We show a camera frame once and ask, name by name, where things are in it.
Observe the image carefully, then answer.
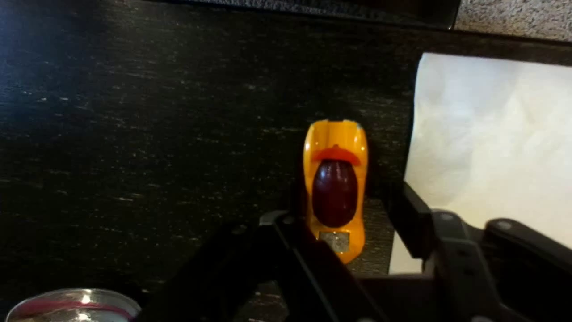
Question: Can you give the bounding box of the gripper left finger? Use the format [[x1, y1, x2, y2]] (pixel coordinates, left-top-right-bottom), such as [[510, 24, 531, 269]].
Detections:
[[136, 179, 389, 322]]

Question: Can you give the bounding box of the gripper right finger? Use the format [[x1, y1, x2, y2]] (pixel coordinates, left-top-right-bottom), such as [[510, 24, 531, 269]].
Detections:
[[387, 180, 572, 322]]

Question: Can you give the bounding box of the orange toy car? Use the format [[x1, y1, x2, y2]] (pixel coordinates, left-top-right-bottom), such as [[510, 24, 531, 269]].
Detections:
[[303, 119, 369, 265]]

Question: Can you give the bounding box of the white paper towel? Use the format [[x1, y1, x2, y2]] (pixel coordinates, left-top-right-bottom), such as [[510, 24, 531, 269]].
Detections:
[[389, 53, 572, 275]]

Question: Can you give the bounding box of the silver drink can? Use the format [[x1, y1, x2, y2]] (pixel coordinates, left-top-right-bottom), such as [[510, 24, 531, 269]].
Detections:
[[5, 288, 142, 322]]

